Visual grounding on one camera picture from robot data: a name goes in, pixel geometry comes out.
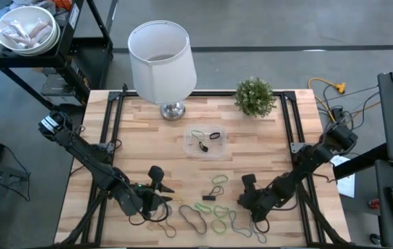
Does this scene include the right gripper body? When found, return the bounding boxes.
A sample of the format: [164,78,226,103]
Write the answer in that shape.
[241,173,280,223]

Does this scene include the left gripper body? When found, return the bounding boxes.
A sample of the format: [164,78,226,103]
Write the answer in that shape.
[130,165,165,219]

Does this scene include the large black rubber band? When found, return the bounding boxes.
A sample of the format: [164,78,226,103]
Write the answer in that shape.
[178,204,208,235]

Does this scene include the thin black rubber band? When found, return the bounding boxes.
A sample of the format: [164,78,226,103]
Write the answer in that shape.
[208,185,226,198]

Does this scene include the long grey rubber band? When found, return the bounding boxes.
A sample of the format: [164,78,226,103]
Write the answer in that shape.
[250,221,268,245]

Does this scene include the green rubber band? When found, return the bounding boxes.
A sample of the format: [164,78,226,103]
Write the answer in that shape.
[211,174,230,185]
[212,205,230,219]
[190,129,207,146]
[194,202,213,215]
[210,219,228,234]

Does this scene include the thin dark grey rubber band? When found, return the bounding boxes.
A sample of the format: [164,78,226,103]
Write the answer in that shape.
[157,219,178,239]

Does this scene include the clear plastic bin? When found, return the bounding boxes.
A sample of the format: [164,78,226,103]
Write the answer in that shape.
[182,124,228,160]

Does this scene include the white paper sheet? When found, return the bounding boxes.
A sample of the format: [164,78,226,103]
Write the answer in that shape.
[329,151,356,199]

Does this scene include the black metal beam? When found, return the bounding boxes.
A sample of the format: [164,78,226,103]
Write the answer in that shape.
[333,142,391,181]

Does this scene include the green potted plant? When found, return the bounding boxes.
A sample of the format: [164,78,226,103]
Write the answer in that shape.
[233,76,277,118]

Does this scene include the white shade silver table lamp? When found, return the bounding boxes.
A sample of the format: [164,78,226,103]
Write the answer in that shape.
[127,19,198,122]

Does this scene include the black power strip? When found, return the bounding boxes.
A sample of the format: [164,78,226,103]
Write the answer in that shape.
[331,106,349,125]

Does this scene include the grey flat device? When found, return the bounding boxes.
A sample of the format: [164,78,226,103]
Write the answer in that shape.
[40,72,80,104]

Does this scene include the black utility cart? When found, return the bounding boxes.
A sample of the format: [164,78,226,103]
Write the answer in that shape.
[0,0,120,118]

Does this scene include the white paper label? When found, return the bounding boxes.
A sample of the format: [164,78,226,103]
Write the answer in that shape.
[68,3,80,30]

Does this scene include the pink wrapped packet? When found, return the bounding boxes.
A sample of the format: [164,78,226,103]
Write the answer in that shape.
[26,19,53,44]
[1,19,31,48]

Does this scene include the orange printed box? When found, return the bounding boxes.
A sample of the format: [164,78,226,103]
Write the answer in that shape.
[53,0,73,10]

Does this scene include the white bowl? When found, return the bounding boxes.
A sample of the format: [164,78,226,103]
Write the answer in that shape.
[0,5,61,57]

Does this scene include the black aluminium table frame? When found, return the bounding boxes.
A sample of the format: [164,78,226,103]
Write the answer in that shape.
[54,82,353,248]

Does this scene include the yellow extension cord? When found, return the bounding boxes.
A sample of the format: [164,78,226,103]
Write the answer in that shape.
[307,77,383,127]

